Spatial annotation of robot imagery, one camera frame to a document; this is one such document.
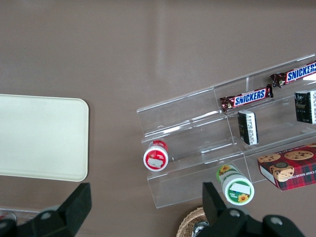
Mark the green label yogurt bottle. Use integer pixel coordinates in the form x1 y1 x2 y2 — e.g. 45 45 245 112
216 164 255 206

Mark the cream plastic tray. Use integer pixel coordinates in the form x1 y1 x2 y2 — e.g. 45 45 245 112
0 94 89 183

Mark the red label yogurt bottle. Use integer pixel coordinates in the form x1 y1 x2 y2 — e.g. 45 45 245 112
143 139 169 171

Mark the aluminium foil tray stack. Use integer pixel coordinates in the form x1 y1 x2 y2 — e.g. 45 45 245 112
194 221 210 235

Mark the clear acrylic bottle rack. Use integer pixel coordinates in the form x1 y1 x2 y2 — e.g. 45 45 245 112
0 206 41 225

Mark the light wicker basket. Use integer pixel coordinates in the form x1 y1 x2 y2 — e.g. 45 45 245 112
176 206 210 237

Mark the small black carton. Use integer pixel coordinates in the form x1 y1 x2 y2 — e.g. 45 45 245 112
237 110 259 146
294 90 316 125

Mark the Snickers chocolate bar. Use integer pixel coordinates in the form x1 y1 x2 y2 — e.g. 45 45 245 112
219 84 275 113
270 60 316 89

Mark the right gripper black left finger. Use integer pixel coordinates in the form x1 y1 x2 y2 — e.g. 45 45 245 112
14 182 92 237

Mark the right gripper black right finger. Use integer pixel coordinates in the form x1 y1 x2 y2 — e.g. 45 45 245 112
197 182 306 237

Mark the clear acrylic stepped shelf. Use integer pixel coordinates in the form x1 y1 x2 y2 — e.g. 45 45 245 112
136 53 316 209

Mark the red plaid cookie box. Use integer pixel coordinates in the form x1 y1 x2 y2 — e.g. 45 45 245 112
257 142 316 192

